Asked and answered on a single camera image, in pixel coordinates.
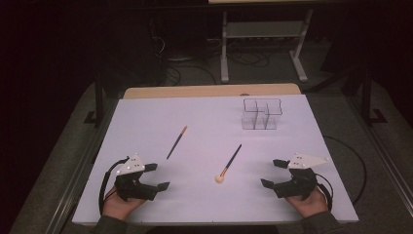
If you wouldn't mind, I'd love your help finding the clear acrylic organizer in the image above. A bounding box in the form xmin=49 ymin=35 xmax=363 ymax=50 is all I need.
xmin=241 ymin=97 xmax=283 ymax=131

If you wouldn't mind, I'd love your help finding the person's right hand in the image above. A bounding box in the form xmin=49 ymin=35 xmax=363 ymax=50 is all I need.
xmin=285 ymin=187 xmax=329 ymax=218

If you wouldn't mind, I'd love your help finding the black floor cable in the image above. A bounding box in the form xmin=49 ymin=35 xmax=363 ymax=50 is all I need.
xmin=165 ymin=63 xmax=217 ymax=86
xmin=227 ymin=48 xmax=271 ymax=68

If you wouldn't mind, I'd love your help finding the white metal desk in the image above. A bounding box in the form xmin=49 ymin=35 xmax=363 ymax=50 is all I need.
xmin=207 ymin=0 xmax=325 ymax=84

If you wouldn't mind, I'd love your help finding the aluminium rail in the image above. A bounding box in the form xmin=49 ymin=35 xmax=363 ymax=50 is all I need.
xmin=45 ymin=123 xmax=110 ymax=234
xmin=344 ymin=97 xmax=413 ymax=209

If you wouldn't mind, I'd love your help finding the black metal stand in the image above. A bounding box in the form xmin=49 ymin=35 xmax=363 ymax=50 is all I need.
xmin=83 ymin=74 xmax=106 ymax=129
xmin=361 ymin=66 xmax=388 ymax=127

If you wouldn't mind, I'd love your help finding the person's left hand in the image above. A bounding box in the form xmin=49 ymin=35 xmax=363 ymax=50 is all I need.
xmin=102 ymin=186 xmax=147 ymax=221

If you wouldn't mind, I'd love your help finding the round cream-bristled makeup brush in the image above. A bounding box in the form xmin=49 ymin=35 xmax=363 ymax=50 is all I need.
xmin=214 ymin=143 xmax=243 ymax=184

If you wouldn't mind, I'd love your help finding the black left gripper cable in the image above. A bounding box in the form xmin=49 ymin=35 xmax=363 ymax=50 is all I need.
xmin=97 ymin=156 xmax=131 ymax=215

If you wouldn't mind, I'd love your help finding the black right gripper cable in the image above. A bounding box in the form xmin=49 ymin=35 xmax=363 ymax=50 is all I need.
xmin=315 ymin=135 xmax=368 ymax=212

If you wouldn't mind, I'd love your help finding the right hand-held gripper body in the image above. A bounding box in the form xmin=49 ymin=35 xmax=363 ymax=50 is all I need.
xmin=274 ymin=152 xmax=330 ymax=201

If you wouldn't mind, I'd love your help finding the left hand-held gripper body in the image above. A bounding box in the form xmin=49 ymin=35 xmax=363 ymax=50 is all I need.
xmin=114 ymin=153 xmax=160 ymax=202

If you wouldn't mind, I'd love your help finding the thin black makeup brush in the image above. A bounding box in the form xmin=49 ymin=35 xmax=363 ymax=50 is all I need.
xmin=166 ymin=125 xmax=189 ymax=160

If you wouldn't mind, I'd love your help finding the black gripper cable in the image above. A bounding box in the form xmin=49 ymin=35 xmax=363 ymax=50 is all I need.
xmin=97 ymin=156 xmax=131 ymax=215
xmin=315 ymin=135 xmax=368 ymax=212

